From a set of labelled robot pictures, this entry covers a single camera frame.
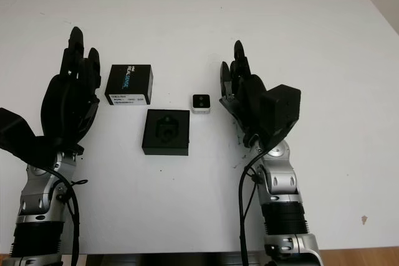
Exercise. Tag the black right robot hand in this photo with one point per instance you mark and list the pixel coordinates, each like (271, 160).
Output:
(246, 101)

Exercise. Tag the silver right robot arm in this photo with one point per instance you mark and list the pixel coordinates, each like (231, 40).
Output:
(282, 182)

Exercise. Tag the dark robot torso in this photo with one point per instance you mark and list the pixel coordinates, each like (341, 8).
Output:
(171, 260)

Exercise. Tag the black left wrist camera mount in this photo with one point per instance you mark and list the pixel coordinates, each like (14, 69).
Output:
(18, 135)

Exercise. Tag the small silver depth camera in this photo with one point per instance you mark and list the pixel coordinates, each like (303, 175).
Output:
(200, 103)

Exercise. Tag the black printed RealSense box lid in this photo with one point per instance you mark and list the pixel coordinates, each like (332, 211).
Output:
(127, 80)

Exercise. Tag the black box base foam insert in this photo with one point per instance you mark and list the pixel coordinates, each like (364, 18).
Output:
(165, 132)

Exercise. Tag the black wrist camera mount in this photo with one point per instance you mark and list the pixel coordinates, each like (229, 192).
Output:
(280, 107)
(18, 135)

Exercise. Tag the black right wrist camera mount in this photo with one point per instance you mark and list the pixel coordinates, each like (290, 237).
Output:
(280, 107)

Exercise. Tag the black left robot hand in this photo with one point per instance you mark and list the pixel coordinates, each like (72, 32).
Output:
(67, 104)

